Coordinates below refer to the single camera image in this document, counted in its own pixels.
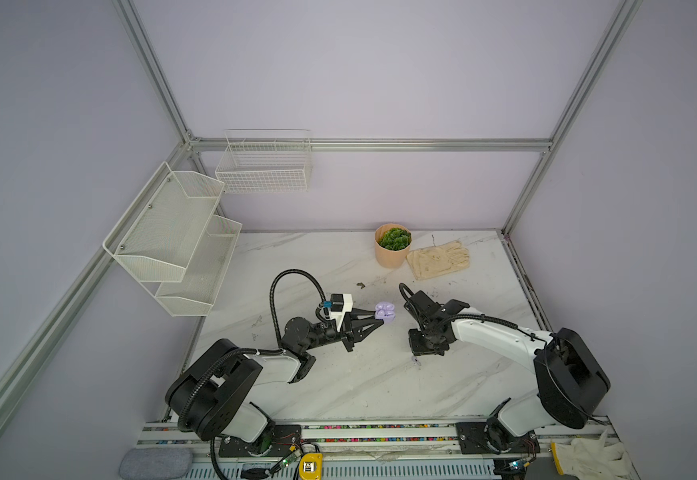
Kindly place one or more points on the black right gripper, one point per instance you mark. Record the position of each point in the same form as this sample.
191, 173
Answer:
421, 311

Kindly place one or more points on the orange pot with green plant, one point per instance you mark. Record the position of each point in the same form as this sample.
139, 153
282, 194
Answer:
392, 244

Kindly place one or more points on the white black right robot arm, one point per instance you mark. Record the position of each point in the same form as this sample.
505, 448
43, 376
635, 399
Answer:
569, 383

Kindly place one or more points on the white mesh lower shelf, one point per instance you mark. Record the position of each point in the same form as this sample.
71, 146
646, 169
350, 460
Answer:
196, 294

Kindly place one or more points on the white glove yellow cuff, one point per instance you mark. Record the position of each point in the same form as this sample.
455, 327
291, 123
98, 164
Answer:
592, 459

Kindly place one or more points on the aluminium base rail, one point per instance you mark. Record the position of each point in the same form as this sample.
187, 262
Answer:
422, 438

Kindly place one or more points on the white mesh upper shelf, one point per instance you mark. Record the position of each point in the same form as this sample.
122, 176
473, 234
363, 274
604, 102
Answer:
161, 241

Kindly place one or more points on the white wire basket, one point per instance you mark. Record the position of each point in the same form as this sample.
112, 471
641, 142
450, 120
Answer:
266, 161

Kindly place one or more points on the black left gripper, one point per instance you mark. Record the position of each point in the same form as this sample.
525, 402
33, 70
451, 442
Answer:
347, 333

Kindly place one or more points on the grey sponge pad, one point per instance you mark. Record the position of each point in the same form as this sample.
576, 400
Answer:
156, 464

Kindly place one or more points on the white mesh shelf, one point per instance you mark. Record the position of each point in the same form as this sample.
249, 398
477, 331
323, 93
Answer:
161, 241
196, 294

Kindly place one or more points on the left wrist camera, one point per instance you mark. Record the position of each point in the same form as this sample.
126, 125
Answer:
337, 307

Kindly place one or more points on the purple earbud charging case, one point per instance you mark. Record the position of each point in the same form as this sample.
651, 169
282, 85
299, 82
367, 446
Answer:
384, 312

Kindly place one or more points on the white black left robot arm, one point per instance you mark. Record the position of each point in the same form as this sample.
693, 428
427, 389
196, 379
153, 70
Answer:
210, 398

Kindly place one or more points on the yellow tag box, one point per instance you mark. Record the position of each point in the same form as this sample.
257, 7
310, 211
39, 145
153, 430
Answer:
310, 467

